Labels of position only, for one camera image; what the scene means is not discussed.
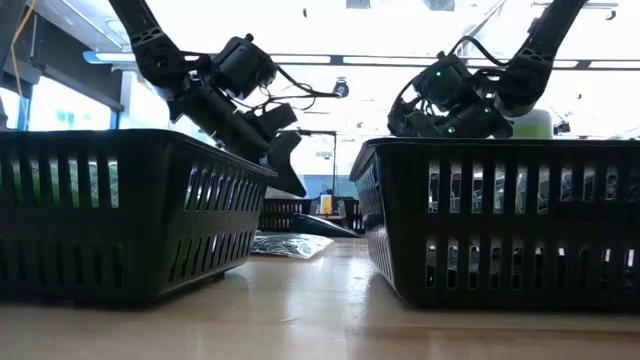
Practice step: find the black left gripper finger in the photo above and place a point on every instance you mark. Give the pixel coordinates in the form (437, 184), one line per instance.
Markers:
(285, 160)

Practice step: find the bagged white cotton balls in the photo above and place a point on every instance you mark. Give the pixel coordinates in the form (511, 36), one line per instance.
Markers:
(274, 194)

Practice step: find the dark blue travel tube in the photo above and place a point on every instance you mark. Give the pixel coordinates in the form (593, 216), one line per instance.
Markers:
(320, 227)

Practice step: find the green travel bottle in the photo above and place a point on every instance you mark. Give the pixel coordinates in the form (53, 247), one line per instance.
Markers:
(92, 185)

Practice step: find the black slotted plastic basket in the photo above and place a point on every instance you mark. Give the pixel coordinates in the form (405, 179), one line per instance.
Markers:
(280, 215)
(354, 215)
(400, 225)
(150, 250)

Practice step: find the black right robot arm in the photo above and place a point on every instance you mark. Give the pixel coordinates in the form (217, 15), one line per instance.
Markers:
(550, 30)

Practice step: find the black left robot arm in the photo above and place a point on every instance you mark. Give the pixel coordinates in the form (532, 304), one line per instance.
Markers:
(150, 50)

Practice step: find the small yellow background object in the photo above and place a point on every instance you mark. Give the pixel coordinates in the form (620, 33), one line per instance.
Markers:
(326, 205)

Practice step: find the green paper cup stack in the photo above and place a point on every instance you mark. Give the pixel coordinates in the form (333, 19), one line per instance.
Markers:
(535, 125)

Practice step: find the small black background device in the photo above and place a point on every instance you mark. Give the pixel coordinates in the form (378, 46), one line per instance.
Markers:
(561, 127)

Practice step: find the linear ceiling light fixture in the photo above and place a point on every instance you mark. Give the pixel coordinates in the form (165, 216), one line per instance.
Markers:
(380, 60)

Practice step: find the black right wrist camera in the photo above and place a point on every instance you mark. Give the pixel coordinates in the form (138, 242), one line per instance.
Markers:
(442, 82)

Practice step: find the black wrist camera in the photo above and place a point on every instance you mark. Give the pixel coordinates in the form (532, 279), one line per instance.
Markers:
(442, 82)
(245, 65)

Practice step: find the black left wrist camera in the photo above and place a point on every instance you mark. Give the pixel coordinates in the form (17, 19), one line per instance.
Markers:
(245, 65)

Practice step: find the black overhead camera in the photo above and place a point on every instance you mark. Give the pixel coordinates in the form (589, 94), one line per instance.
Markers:
(342, 89)

